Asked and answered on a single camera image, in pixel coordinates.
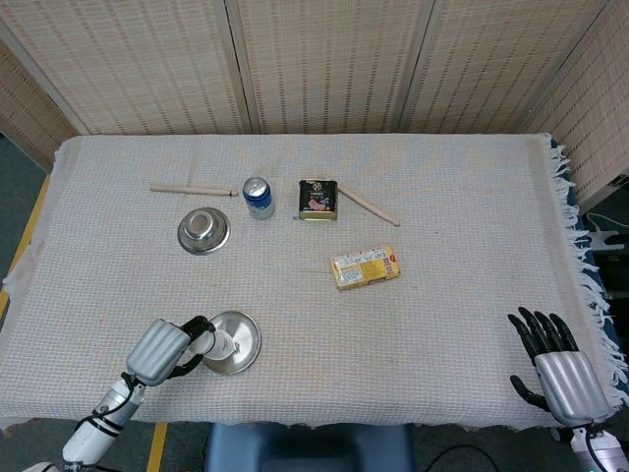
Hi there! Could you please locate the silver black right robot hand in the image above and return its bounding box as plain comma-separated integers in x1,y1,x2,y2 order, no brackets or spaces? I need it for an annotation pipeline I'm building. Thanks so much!
507,307,614,428

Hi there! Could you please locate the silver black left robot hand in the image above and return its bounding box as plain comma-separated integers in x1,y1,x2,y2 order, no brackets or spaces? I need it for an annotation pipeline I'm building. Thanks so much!
125,316,215,387

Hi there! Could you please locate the white paper cup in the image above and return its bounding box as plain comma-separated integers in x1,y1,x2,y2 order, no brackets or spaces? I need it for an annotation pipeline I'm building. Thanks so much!
189,327,242,360

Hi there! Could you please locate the round stainless steel plate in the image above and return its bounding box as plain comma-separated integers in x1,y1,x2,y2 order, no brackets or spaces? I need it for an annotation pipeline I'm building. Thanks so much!
200,309,263,377

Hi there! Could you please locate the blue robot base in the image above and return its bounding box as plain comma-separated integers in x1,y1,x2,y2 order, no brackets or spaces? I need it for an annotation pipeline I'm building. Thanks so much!
203,422,417,472

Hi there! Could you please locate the short yellow floor tape strip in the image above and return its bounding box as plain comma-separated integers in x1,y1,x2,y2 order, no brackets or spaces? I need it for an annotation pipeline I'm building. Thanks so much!
145,422,169,472

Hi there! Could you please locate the upturned stainless steel bowl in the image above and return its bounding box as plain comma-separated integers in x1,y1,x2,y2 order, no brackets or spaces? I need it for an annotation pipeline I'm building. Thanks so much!
176,206,232,257

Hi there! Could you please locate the white woven fringed tablecloth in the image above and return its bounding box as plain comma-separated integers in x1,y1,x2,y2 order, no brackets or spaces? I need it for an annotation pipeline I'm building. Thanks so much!
0,133,618,434

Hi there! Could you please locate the wooden rolling stick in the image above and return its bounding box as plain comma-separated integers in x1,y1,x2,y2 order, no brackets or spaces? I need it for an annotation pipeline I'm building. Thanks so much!
149,183,240,199

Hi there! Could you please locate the long yellow floor tape strip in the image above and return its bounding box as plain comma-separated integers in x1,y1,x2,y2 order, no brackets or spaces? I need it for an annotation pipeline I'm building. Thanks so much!
0,174,51,319

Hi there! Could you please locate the blue soda can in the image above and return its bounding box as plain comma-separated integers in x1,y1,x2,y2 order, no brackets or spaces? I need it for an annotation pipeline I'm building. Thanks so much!
242,176,276,221

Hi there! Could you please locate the black luncheon meat tin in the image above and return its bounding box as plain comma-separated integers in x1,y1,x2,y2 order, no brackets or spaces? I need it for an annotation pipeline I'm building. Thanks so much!
293,179,339,223

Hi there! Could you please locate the yellow biscuit packet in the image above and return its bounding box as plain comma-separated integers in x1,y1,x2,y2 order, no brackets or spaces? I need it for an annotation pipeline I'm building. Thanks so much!
329,245,402,293

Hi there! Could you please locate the wooden drumstick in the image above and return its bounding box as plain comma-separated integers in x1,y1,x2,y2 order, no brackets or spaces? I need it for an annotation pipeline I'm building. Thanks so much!
336,184,402,228

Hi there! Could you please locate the beige woven folding screen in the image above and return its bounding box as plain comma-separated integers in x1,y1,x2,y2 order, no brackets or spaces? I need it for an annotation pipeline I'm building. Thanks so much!
0,0,629,207

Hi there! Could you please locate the black floor cable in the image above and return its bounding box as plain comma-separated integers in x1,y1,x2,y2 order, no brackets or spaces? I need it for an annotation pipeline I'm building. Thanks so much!
427,443,497,472

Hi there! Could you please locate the white metal bracket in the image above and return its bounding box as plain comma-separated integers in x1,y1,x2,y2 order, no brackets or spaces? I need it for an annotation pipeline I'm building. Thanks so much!
587,213,625,255

